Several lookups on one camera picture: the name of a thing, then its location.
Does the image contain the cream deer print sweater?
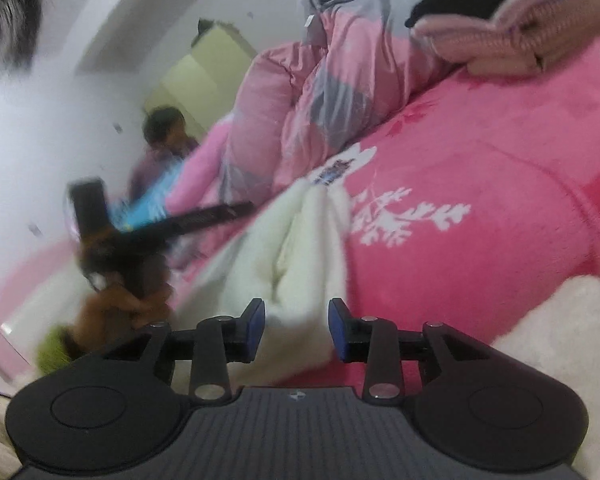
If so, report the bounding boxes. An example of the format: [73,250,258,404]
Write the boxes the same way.
[170,180,353,376]

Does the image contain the white fluffy cloth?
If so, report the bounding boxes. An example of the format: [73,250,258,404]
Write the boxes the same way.
[494,274,600,480]

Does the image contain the pink checked folded clothes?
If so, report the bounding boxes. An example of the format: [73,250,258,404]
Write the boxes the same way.
[412,0,600,77]

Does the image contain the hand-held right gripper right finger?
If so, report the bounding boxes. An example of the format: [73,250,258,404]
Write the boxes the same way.
[328,297,494,403]

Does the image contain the person's left hand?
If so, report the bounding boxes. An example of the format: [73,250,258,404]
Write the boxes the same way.
[74,280,174,356]

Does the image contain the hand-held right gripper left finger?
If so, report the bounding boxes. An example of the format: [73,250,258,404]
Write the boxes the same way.
[102,297,267,404]

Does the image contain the pink grey floral quilt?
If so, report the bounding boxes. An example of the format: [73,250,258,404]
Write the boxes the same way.
[165,0,463,271]

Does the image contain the pale yellow wardrobe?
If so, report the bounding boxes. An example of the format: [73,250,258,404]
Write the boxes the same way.
[142,19,259,137]

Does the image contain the teal striped pillow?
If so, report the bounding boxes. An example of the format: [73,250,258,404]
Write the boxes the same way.
[114,160,187,233]

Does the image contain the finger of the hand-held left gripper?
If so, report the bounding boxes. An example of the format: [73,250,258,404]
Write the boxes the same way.
[166,201,255,237]

